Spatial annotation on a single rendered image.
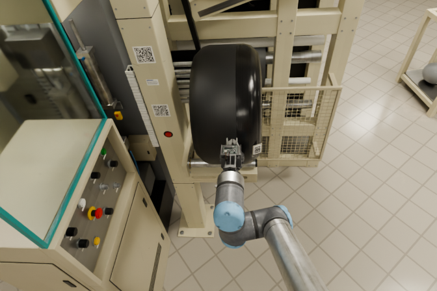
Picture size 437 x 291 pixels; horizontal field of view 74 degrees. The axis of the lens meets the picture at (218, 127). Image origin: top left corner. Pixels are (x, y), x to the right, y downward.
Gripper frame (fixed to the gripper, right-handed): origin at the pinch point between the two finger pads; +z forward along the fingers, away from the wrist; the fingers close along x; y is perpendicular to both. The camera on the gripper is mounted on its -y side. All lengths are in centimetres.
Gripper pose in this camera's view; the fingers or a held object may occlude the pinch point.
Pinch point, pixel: (232, 143)
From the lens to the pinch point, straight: 114.5
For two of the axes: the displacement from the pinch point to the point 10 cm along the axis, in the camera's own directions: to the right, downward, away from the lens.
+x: -10.0, 0.1, 1.0
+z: 0.7, -6.4, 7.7
